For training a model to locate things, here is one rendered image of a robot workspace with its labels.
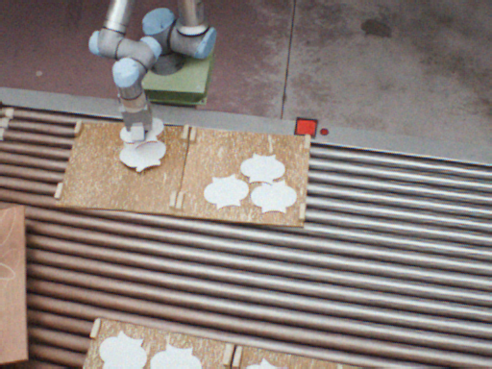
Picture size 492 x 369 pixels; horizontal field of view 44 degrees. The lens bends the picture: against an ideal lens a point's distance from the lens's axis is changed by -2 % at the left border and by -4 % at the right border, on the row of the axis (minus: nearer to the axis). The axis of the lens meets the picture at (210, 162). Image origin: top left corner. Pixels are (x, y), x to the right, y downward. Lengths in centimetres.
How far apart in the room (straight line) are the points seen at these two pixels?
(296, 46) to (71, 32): 142
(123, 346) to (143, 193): 52
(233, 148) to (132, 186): 36
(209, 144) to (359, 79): 163
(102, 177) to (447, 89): 217
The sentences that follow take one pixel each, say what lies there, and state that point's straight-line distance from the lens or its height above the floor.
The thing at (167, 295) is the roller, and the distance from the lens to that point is 189.
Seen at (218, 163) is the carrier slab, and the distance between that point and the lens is 208.
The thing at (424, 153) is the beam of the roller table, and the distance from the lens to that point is 218.
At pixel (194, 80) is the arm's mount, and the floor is 95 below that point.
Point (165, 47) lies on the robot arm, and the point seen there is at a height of 109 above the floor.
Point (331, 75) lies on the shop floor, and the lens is 359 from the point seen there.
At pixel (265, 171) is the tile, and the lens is 204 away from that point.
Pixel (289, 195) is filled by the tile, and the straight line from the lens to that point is 200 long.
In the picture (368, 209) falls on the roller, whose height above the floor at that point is 92.
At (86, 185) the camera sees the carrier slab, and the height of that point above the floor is 94.
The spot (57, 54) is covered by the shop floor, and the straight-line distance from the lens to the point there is 395.
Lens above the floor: 265
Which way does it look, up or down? 55 degrees down
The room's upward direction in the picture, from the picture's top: 8 degrees counter-clockwise
